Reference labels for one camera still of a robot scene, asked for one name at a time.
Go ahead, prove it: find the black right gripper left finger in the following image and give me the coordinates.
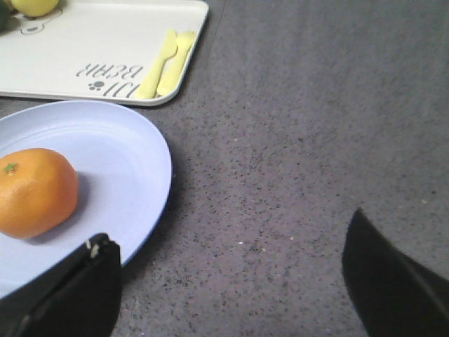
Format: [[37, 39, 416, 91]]
[[1, 233, 122, 336]]

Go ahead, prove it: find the yellow lemon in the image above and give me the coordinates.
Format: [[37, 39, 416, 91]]
[[11, 0, 59, 18]]

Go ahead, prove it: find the green lime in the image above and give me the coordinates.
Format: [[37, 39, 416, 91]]
[[0, 0, 14, 31]]

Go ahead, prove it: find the yellow toy fork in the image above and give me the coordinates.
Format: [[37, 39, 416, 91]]
[[156, 32, 196, 96]]

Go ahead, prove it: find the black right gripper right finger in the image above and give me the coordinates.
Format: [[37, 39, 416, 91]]
[[342, 209, 448, 336]]

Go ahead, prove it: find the white bear tray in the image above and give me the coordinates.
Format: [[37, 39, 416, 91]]
[[1, 1, 209, 106]]

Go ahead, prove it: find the yellow toy knife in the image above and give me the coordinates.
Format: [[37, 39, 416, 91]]
[[135, 29, 177, 99]]

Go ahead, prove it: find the whole orange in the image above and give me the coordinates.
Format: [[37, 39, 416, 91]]
[[1, 148, 79, 239]]

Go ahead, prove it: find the light blue plate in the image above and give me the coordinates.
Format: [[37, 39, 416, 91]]
[[1, 100, 172, 296]]

